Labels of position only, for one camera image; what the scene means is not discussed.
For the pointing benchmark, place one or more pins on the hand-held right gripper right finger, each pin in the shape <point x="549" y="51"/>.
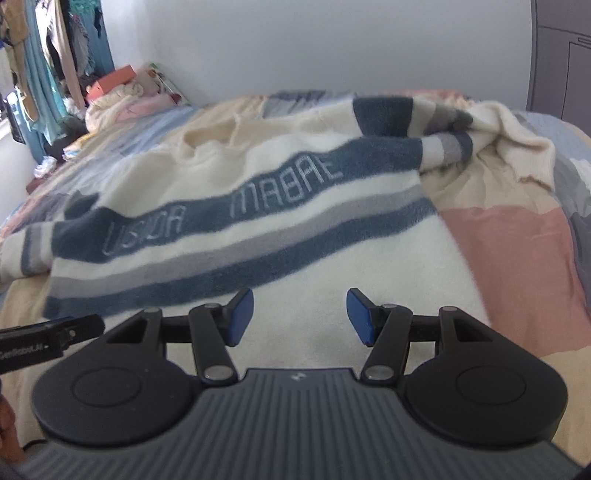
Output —
<point x="360" y="318"/>

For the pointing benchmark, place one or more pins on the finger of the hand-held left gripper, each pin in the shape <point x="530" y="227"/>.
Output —
<point x="85" y="327"/>

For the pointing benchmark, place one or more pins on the grey door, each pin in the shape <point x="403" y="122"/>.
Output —
<point x="563" y="69"/>

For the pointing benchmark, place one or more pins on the taupe hanging pants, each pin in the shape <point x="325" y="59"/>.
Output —
<point x="62" y="50"/>

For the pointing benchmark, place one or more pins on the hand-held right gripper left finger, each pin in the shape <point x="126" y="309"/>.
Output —
<point x="240" y="318"/>

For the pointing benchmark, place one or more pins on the orange box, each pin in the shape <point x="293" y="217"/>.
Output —
<point x="113" y="81"/>

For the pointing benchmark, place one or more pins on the beige hanging garment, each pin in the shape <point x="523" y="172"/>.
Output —
<point x="18" y="46"/>

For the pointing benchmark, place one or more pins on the person's left hand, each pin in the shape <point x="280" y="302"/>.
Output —
<point x="8" y="429"/>

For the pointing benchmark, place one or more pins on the cream sweater with blue stripes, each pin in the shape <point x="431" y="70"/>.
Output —
<point x="277" y="194"/>

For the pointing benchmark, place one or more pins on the cream blanket pile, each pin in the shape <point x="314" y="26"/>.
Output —
<point x="111" y="108"/>

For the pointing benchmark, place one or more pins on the patchwork quilt bed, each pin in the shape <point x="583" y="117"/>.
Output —
<point x="517" y="258"/>

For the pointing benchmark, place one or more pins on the printed white pillow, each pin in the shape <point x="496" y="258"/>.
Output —
<point x="168" y="85"/>

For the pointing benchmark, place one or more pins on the pink pillow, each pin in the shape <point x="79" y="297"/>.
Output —
<point x="147" y="105"/>

